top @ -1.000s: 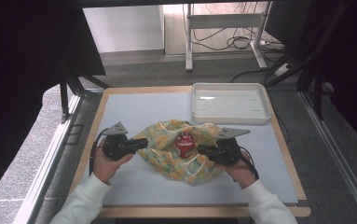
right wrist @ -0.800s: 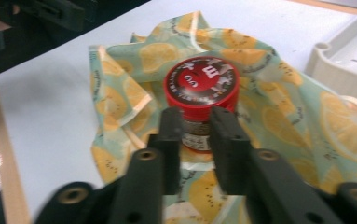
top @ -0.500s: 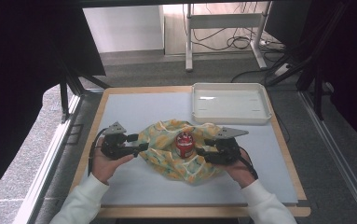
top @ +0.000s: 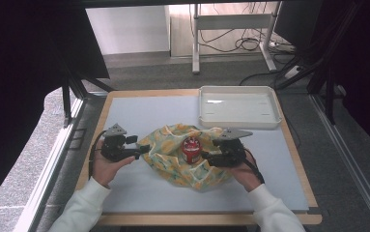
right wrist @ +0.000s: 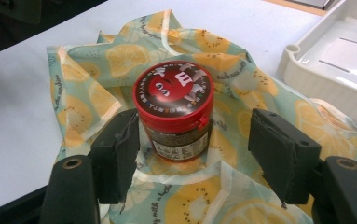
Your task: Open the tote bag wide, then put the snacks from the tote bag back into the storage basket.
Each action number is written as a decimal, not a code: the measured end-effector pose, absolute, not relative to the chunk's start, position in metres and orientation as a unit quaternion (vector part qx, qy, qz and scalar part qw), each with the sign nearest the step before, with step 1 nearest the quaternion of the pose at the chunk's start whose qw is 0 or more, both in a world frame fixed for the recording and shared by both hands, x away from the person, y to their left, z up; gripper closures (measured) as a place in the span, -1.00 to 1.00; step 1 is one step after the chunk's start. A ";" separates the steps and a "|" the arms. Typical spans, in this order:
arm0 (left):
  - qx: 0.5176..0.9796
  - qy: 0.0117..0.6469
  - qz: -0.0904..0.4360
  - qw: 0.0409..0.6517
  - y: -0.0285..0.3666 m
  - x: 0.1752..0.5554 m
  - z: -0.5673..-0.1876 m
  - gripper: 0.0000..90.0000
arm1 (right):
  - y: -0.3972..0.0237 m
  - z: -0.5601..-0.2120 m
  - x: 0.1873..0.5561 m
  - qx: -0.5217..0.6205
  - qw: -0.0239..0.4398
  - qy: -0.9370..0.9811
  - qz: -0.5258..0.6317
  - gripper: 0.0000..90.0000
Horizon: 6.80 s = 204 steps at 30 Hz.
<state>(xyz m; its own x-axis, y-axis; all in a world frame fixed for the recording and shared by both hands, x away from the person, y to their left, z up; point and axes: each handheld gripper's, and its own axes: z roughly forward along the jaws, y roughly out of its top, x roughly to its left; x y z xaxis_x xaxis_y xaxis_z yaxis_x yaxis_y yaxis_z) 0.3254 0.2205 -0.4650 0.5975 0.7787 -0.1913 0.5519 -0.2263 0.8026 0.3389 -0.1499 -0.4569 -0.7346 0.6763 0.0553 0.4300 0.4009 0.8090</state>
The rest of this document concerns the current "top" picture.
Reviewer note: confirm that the white power strip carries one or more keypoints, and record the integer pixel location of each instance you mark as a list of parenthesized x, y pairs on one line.
[(292, 72)]

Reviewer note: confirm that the person's right hand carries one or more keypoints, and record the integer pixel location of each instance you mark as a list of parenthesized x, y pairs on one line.
[(245, 175)]

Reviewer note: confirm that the white desk frame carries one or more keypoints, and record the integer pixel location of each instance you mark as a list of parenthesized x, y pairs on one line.
[(234, 22)]

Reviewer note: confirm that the black metal stand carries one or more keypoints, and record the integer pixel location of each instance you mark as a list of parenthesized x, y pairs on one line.
[(66, 100), (329, 96)]

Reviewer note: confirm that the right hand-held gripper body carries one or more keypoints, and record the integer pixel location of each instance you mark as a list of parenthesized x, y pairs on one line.
[(231, 153)]

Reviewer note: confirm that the green orange-print cloth bag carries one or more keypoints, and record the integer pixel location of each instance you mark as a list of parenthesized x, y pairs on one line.
[(166, 154)]

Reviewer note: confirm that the aluminium rail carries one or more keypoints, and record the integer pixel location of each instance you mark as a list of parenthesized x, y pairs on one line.
[(49, 167), (350, 161)]

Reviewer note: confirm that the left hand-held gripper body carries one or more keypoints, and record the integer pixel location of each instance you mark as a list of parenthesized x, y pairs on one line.
[(115, 146)]

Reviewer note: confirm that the wooden table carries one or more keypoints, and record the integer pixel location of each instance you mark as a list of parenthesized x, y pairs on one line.
[(189, 219)]

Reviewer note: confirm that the white table mat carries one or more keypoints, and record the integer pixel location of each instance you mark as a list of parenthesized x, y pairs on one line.
[(140, 109)]

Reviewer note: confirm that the person's left hand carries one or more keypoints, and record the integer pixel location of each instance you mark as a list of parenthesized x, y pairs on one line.
[(105, 170)]

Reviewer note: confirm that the black curtain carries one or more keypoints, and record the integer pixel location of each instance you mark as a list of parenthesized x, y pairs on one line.
[(366, 80), (18, 80)]

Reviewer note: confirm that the red can white label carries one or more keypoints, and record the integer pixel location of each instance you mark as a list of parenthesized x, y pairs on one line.
[(191, 150)]

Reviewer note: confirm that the white plastic tray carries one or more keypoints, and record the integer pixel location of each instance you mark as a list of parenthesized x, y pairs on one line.
[(239, 108)]

